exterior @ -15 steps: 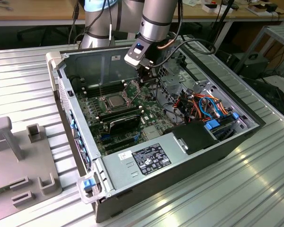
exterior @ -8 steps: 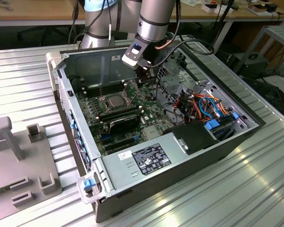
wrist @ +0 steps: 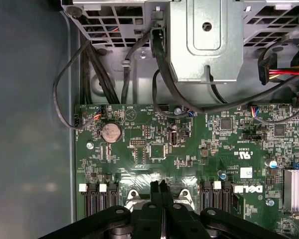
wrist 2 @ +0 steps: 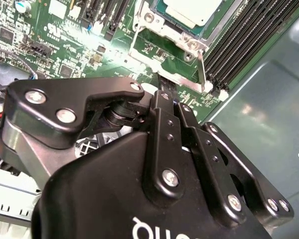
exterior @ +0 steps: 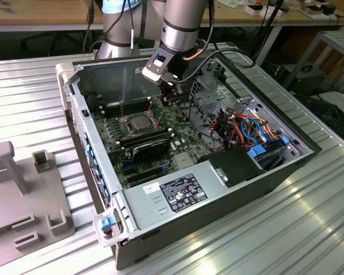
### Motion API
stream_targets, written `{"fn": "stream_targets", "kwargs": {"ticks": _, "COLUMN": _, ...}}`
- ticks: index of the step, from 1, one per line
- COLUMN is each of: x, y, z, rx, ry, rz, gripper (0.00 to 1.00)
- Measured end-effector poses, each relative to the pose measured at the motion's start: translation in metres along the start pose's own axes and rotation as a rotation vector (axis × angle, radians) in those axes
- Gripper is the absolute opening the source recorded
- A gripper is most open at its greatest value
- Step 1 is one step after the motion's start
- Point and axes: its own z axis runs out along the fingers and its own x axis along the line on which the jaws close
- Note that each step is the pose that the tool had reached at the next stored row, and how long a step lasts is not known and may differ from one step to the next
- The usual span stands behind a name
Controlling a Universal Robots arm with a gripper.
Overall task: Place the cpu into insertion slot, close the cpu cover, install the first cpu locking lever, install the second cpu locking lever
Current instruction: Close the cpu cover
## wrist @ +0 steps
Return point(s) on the green motherboard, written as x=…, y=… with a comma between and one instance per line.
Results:
x=214, y=154

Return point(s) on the white board label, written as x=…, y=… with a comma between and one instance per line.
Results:
x=245, y=171

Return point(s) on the silver chipset heatsink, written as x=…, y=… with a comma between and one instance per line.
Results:
x=296, y=189

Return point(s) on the open PC case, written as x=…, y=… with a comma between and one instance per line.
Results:
x=27, y=124

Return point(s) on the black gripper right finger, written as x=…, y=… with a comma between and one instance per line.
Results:
x=179, y=221

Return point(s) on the black RAM slot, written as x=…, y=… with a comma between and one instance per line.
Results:
x=206, y=199
x=113, y=199
x=91, y=201

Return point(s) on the silver metal drive cage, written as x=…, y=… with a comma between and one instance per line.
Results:
x=206, y=49

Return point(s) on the silver internal USB port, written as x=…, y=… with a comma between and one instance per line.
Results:
x=174, y=137

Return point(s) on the round coin battery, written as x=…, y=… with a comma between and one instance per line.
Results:
x=110, y=133

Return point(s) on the CPU socket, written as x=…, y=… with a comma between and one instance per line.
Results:
x=134, y=197

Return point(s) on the black power connector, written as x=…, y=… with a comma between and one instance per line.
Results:
x=265, y=67

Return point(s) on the silver board screw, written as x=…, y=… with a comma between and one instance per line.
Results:
x=89, y=145

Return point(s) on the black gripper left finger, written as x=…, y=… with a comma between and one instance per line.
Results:
x=149, y=219

